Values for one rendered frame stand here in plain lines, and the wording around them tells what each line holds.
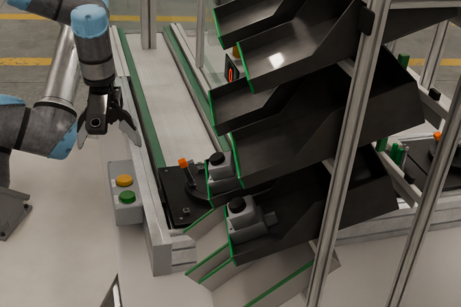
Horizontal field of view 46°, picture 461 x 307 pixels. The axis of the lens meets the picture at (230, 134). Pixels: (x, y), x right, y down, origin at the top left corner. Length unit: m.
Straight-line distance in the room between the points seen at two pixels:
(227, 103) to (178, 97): 0.96
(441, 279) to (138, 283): 0.75
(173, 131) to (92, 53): 0.63
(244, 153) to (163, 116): 0.98
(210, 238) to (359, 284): 0.40
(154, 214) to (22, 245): 0.34
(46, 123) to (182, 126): 0.50
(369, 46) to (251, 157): 0.28
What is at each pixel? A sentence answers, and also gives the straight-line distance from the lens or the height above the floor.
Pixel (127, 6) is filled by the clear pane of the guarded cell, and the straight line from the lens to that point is 2.56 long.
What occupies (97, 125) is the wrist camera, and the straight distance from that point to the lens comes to 1.22.
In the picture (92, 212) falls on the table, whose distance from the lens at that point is 1.53.
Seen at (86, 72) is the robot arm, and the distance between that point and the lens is 1.22.
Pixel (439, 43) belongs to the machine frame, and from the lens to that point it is 2.31.
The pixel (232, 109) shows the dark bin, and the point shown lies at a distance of 0.97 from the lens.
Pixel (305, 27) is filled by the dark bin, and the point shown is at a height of 1.56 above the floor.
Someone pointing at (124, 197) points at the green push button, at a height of 0.97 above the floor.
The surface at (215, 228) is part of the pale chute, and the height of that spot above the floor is 1.03.
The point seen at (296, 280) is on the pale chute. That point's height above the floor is 1.15.
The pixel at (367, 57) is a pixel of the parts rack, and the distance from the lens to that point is 0.70.
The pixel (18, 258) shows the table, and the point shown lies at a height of 0.86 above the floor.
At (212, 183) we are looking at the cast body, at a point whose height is 1.22.
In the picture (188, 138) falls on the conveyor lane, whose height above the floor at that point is 0.92.
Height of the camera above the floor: 1.84
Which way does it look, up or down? 32 degrees down
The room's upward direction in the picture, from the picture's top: 5 degrees clockwise
